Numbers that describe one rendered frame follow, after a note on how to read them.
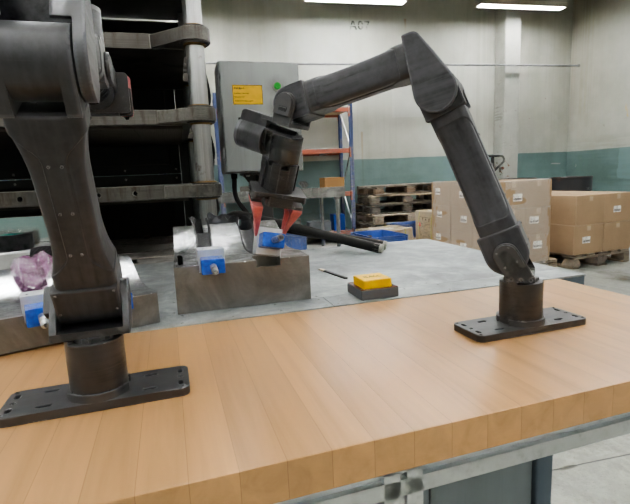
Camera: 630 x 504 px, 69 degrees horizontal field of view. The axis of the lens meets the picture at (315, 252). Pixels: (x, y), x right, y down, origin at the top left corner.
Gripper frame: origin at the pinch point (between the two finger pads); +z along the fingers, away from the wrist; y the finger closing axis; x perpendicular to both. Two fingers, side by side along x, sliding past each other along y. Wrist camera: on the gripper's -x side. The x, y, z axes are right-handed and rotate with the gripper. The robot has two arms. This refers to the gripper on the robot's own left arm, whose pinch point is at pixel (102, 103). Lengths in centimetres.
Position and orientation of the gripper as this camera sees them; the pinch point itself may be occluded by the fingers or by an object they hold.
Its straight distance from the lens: 96.3
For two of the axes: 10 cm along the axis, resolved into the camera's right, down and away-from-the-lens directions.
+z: -3.1, -1.0, 9.5
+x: 0.5, 9.9, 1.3
